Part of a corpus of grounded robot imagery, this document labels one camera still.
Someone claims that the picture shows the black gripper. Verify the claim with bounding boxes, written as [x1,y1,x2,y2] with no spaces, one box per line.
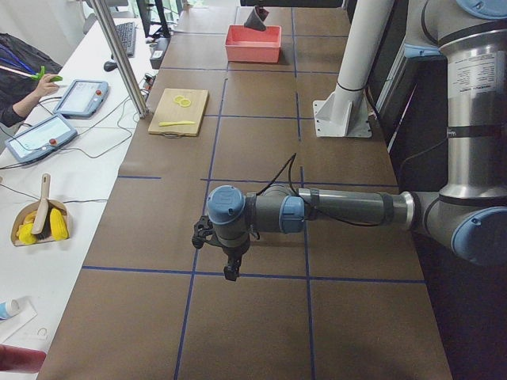
[192,215,250,281]

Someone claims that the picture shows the grey cleaning cloth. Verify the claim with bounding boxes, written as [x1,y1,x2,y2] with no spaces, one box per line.
[243,6,269,32]

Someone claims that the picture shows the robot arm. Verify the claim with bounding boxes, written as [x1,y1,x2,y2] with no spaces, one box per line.
[192,1,506,280]

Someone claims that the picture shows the person hand at desk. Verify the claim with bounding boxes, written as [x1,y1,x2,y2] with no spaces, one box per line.
[33,74,59,99]

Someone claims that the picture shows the yellow plastic knife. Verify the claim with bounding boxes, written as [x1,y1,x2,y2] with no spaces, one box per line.
[158,120,196,127]

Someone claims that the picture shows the bamboo cutting board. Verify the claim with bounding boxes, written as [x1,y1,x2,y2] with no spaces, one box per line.
[148,89,208,137]

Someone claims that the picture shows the wooden dustpan with brush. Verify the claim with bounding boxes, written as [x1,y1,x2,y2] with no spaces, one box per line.
[11,173,71,246]

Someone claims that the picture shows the lower teach pendant tablet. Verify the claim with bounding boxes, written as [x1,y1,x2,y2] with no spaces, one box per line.
[5,115,78,163]

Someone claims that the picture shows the teach pendant tablet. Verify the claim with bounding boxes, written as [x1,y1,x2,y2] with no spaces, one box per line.
[5,115,78,163]
[53,80,109,119]

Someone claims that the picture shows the upper teach pendant tablet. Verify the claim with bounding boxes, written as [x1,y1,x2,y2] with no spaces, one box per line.
[53,80,109,119]

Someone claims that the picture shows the pink plastic bin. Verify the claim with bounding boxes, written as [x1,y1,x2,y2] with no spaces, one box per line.
[225,25,282,63]

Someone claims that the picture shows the black computer mouse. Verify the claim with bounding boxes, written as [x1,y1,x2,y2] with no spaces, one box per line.
[103,60,117,72]

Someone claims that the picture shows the black keyboard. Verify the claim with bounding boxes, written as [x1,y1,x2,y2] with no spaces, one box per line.
[115,21,136,58]

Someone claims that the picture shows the black braided left cable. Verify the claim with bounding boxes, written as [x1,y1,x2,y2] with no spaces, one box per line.
[257,152,452,226]

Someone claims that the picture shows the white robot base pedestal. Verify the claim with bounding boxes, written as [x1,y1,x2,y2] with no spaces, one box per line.
[313,0,394,138]

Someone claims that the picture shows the aluminium frame post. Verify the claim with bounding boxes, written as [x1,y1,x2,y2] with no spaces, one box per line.
[90,0,149,119]

